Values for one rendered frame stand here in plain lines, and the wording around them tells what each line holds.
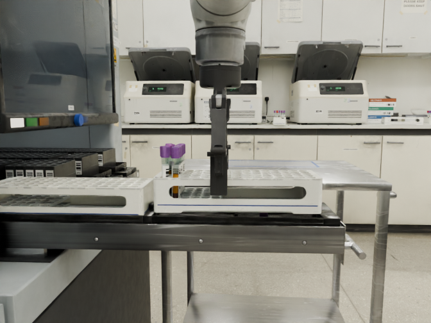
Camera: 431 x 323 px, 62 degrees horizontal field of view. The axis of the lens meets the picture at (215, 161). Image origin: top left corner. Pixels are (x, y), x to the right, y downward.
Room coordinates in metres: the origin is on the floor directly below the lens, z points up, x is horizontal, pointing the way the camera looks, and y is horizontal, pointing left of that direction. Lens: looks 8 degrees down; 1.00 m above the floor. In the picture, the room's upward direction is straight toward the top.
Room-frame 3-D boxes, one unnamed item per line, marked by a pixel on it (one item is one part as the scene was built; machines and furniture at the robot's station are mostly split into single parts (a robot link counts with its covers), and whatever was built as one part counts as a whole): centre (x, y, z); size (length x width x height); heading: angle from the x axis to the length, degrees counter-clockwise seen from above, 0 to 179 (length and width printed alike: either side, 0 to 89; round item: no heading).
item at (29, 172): (0.84, 0.41, 0.85); 0.12 x 0.02 x 0.06; 177
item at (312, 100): (3.23, -0.97, 1.25); 0.62 x 0.56 x 0.69; 177
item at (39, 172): (0.84, 0.38, 0.85); 0.12 x 0.02 x 0.06; 177
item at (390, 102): (3.35, -1.51, 1.10); 0.24 x 0.13 x 0.10; 86
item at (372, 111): (3.35, -1.49, 1.01); 0.23 x 0.12 x 0.08; 87
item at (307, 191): (0.67, -0.04, 0.85); 0.30 x 0.10 x 0.06; 87
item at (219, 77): (0.67, -0.01, 1.03); 0.08 x 0.07 x 0.09; 177
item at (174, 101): (3.30, 0.47, 1.22); 0.62 x 0.56 x 0.64; 175
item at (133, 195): (0.68, 0.28, 0.83); 0.30 x 0.10 x 0.06; 87
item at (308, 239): (0.67, 0.10, 0.78); 0.73 x 0.14 x 0.09; 87
